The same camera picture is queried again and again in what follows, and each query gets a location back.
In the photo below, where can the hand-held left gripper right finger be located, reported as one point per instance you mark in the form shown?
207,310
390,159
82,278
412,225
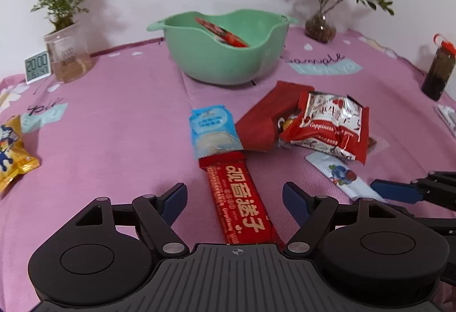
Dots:
294,199

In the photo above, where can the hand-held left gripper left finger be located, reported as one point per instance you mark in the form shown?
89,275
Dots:
176,199

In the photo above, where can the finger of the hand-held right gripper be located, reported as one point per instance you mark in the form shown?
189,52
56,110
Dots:
436,221
395,191

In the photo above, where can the long red snack bar packet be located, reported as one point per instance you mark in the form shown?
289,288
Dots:
238,198

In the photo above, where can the green plastic bowl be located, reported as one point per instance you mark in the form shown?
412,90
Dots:
221,62

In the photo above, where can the red white printed snack bar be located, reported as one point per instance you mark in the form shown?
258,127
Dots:
224,34

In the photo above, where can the brown snack in clear wrapper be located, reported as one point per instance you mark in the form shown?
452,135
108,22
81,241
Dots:
374,144

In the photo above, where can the white packet with berry print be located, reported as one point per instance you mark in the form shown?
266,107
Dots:
338,173

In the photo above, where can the light blue snack packet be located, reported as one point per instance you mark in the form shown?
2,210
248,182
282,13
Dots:
213,130

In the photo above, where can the red and white snack packet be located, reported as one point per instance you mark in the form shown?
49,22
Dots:
327,126

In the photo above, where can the pink printed tablecloth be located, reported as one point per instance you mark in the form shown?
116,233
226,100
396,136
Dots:
124,137

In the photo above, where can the dark red snack packet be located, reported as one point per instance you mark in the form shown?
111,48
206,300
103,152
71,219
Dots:
263,119

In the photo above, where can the white striped packet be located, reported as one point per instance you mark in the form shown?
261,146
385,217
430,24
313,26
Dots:
448,119

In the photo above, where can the brown bottle with red cap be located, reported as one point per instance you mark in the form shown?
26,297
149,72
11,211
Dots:
438,73

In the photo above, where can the yellow printed snack packet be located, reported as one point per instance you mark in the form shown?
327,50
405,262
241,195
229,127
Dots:
12,155

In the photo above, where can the feathery plant in glass jar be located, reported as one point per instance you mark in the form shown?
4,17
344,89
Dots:
69,59

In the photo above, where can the white digital clock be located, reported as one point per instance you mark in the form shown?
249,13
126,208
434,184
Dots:
37,66

